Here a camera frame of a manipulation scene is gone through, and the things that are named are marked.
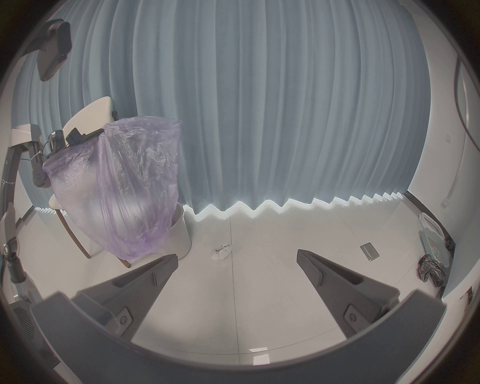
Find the crumpled white paper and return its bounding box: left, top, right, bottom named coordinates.
left=212, top=244, right=233, bottom=263

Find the white cushioned wooden chair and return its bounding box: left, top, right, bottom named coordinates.
left=48, top=96, right=132, bottom=269

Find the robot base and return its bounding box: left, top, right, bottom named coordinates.
left=0, top=277, right=62, bottom=376

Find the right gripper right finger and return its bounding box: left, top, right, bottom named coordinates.
left=296, top=249, right=401, bottom=340

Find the pale blue curtain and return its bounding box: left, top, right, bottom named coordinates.
left=11, top=0, right=432, bottom=222

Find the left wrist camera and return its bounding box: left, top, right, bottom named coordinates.
left=65, top=127, right=88, bottom=146

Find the black cable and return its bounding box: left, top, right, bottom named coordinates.
left=454, top=56, right=480, bottom=152

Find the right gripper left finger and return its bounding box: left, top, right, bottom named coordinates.
left=71, top=253, right=179, bottom=342

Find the white trash bin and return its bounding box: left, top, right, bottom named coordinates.
left=150, top=204, right=192, bottom=261

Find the crumpled black plastic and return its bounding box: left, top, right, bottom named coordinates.
left=417, top=254, right=447, bottom=289

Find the purple plastic bag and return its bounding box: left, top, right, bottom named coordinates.
left=43, top=116, right=183, bottom=259

